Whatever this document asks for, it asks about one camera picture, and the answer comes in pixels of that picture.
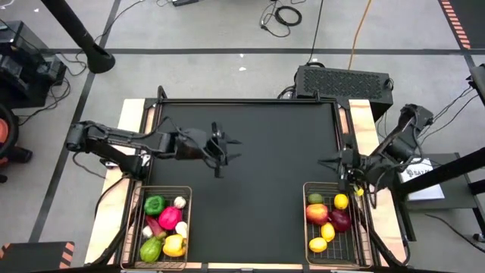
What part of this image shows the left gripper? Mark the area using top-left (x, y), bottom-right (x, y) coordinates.
top-left (176, 121), bottom-right (244, 180)

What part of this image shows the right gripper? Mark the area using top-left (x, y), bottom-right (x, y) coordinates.
top-left (318, 147), bottom-right (375, 191)

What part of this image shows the red yellow apple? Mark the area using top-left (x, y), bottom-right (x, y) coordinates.
top-left (305, 203), bottom-right (330, 227)

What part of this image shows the dark red apple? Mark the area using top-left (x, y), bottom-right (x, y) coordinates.
top-left (327, 209), bottom-right (352, 233)

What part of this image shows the red bell pepper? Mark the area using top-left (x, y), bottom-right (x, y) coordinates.
top-left (158, 206), bottom-right (183, 231)

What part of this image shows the green bell pepper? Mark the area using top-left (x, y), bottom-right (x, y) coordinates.
top-left (143, 194), bottom-right (167, 217)

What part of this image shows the red chili pepper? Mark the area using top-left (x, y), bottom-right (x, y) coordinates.
top-left (145, 215), bottom-right (167, 240)

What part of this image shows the yellow bell pepper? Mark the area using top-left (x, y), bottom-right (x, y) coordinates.
top-left (162, 234), bottom-right (187, 258)

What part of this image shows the light green long pepper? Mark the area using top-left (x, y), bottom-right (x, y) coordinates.
top-left (139, 235), bottom-right (164, 264)

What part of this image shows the black computer case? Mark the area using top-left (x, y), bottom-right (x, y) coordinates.
top-left (294, 64), bottom-right (395, 122)

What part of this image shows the white paper sheet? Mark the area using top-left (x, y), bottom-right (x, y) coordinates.
top-left (403, 157), bottom-right (446, 202)

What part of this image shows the black diagonal strut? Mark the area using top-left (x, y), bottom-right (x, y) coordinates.
top-left (397, 146), bottom-right (485, 198)

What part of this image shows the black pole stand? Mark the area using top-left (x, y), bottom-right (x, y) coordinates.
top-left (40, 0), bottom-right (117, 74)

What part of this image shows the black hazard striped mat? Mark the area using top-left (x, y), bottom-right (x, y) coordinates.
top-left (0, 240), bottom-right (76, 273)
top-left (438, 0), bottom-right (485, 51)

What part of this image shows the black equipment rack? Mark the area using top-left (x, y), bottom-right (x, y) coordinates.
top-left (0, 20), bottom-right (68, 110)

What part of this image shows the black orange floor machine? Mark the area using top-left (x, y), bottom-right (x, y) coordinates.
top-left (0, 102), bottom-right (34, 184)

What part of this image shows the gold wire basket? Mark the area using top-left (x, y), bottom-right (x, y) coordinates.
top-left (120, 184), bottom-right (193, 271)
top-left (302, 183), bottom-right (375, 271)

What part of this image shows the yellow hanging cable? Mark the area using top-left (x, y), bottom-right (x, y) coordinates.
top-left (347, 0), bottom-right (374, 71)

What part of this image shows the black hanging cable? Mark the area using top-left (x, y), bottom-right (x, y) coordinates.
top-left (305, 0), bottom-right (326, 66)

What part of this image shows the coiled black cable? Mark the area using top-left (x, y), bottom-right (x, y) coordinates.
top-left (258, 0), bottom-right (304, 39)

